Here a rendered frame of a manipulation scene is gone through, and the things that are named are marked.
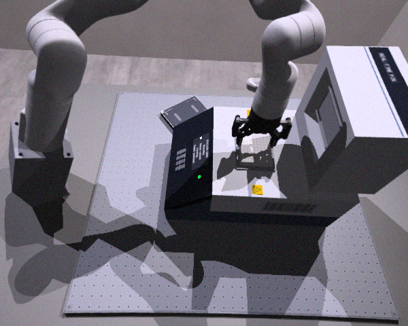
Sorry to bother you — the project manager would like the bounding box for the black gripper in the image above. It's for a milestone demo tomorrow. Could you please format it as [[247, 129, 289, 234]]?
[[231, 106, 292, 148]]

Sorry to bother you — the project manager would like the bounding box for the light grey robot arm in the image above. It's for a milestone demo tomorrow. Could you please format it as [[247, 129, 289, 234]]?
[[18, 0, 326, 152]]

